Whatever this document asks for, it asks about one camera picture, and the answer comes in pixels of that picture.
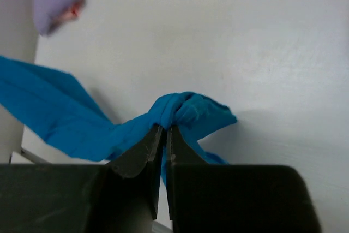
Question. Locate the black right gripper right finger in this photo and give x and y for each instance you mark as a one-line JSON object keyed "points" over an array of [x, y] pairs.
{"points": [[182, 164]]}

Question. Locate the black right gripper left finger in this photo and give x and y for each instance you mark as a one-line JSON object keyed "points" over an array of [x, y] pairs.
{"points": [[140, 166]]}

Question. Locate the blue t-shirt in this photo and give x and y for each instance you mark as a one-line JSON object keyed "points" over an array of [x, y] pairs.
{"points": [[53, 105]]}

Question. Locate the folded salmon t-shirt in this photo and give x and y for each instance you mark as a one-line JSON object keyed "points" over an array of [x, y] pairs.
{"points": [[73, 11]]}

